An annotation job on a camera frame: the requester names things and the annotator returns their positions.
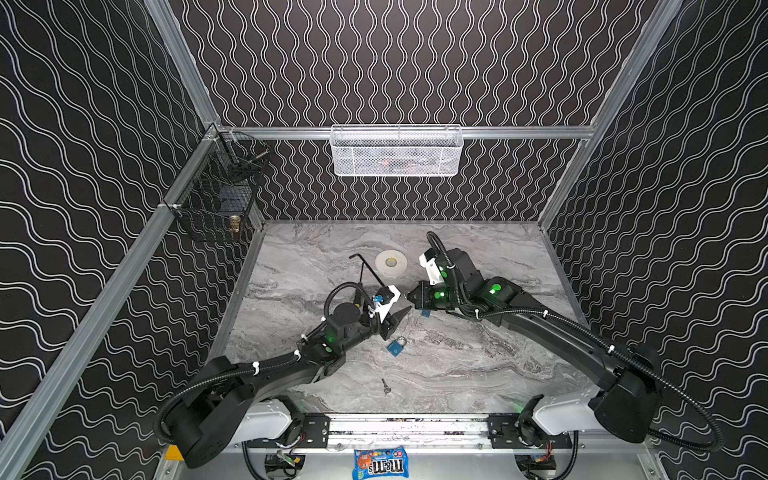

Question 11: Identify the white tape roll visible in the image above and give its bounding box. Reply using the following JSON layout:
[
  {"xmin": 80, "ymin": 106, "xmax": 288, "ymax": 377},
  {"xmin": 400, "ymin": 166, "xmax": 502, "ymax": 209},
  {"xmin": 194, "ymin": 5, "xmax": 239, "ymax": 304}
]
[{"xmin": 374, "ymin": 250, "xmax": 408, "ymax": 278}]

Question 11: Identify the black hex key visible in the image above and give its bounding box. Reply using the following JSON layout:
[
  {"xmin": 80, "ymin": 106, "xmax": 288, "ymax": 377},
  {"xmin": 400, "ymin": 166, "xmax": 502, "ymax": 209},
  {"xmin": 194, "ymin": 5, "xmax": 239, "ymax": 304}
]
[{"xmin": 349, "ymin": 253, "xmax": 385, "ymax": 287}]

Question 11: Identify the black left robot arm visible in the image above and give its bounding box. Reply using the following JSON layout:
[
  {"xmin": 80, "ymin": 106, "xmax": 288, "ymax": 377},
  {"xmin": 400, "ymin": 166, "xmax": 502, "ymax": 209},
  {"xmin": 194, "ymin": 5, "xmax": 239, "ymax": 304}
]
[{"xmin": 153, "ymin": 282, "xmax": 408, "ymax": 469}]

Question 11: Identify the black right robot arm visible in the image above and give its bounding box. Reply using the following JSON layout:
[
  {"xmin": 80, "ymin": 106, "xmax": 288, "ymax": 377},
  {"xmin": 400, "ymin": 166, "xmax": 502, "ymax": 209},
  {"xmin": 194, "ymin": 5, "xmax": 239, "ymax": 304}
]
[{"xmin": 407, "ymin": 231, "xmax": 724, "ymax": 452}]

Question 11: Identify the brass padlock in basket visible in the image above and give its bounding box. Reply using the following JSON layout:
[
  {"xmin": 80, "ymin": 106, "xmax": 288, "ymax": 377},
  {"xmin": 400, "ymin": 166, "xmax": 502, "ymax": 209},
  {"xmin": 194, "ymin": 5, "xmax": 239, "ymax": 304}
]
[{"xmin": 229, "ymin": 215, "xmax": 242, "ymax": 234}]

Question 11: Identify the large blue padlock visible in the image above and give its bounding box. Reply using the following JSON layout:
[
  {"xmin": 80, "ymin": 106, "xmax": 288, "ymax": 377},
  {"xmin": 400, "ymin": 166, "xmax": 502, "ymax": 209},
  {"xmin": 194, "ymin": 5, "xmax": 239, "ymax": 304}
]
[{"xmin": 387, "ymin": 336, "xmax": 408, "ymax": 357}]

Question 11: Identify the candy bag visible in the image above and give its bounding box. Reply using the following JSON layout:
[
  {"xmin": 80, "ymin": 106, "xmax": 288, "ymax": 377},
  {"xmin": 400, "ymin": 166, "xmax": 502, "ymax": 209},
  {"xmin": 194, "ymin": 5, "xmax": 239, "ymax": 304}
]
[{"xmin": 352, "ymin": 446, "xmax": 410, "ymax": 480}]

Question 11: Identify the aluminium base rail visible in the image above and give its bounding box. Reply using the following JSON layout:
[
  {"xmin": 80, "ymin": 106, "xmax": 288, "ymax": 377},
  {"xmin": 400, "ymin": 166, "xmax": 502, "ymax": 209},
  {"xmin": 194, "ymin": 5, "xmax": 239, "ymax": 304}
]
[{"xmin": 299, "ymin": 413, "xmax": 647, "ymax": 454}]

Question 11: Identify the black wire basket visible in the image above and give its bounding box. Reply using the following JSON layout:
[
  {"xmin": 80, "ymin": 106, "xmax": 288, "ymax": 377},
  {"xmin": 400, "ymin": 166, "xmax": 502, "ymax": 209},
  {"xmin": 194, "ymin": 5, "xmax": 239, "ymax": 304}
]
[{"xmin": 172, "ymin": 135, "xmax": 272, "ymax": 244}]

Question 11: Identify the white wire basket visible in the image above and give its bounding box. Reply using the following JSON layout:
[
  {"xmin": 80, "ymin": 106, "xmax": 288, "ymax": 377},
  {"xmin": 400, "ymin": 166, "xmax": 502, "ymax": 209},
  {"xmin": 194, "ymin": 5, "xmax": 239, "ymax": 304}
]
[{"xmin": 329, "ymin": 124, "xmax": 464, "ymax": 177}]

